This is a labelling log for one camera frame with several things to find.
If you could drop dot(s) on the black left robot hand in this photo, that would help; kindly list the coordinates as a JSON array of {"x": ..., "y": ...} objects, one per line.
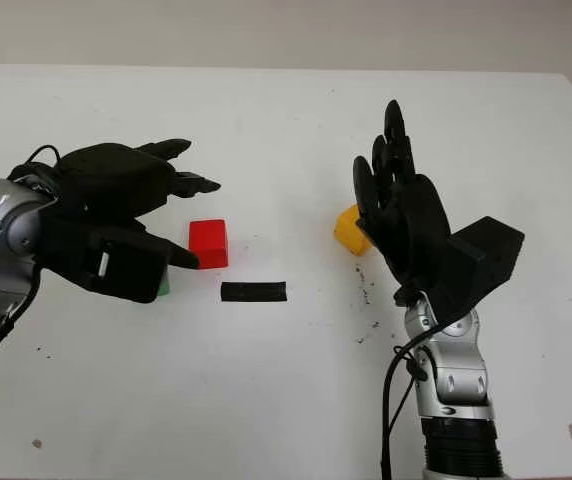
[{"x": 111, "y": 175}]

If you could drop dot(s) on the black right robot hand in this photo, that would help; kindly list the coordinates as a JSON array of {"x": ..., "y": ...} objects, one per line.
[{"x": 416, "y": 225}]

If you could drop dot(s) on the yellow wooden block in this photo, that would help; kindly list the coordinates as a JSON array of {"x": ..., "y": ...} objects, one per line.
[{"x": 348, "y": 230}]

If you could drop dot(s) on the red wooden block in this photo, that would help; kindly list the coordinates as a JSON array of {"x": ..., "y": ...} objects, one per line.
[{"x": 208, "y": 242}]

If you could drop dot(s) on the green wooden block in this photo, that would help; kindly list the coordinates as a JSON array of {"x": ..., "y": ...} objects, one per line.
[{"x": 165, "y": 287}]

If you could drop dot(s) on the black tape strip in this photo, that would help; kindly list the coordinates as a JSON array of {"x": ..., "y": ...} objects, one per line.
[{"x": 253, "y": 292}]

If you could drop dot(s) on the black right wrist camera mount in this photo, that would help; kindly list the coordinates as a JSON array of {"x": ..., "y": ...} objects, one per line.
[{"x": 491, "y": 255}]

